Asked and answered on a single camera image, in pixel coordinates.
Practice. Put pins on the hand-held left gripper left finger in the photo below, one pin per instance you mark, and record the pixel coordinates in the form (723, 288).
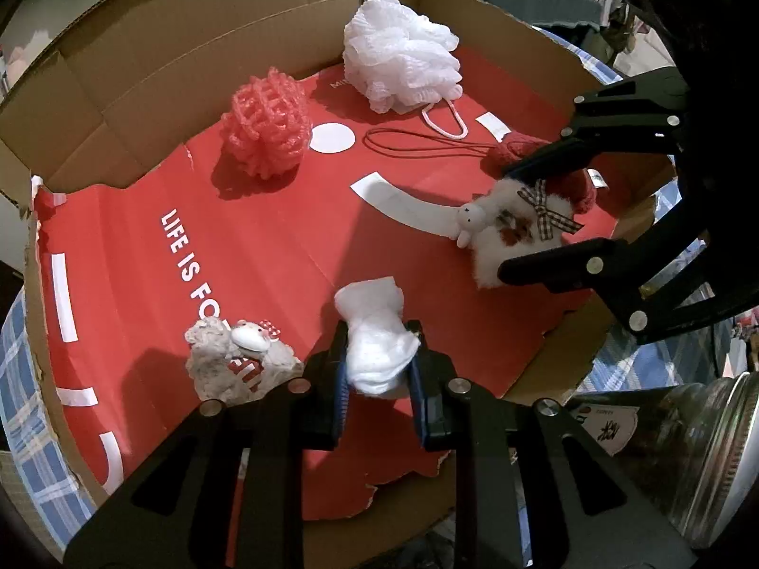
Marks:
(339, 391)

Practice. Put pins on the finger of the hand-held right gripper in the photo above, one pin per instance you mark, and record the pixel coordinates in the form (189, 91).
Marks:
(551, 157)
(557, 267)

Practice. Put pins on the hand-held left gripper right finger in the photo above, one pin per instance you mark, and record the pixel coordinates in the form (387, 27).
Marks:
(418, 403)

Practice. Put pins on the white cotton roll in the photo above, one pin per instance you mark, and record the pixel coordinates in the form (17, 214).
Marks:
(373, 338)

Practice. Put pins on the white fluffy plush toy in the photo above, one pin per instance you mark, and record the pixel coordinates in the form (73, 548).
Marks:
(504, 231)

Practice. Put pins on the beige curly plush toy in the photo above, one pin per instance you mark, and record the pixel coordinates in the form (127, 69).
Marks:
(225, 361)

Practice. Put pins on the white mesh bath pouf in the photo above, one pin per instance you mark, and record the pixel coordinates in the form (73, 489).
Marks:
(403, 53)

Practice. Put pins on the large glass jar metal lid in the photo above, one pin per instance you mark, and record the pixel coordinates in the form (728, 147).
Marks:
(682, 444)

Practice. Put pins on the red foam net sleeve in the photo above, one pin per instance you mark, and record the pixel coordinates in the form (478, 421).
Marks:
(270, 124)

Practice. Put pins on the cardboard box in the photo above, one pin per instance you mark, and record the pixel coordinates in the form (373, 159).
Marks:
(148, 47)

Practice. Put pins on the red paper liner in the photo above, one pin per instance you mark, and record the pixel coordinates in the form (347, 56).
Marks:
(267, 249)

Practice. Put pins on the blue plaid blanket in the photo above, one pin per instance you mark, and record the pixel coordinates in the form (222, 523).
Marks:
(35, 462)

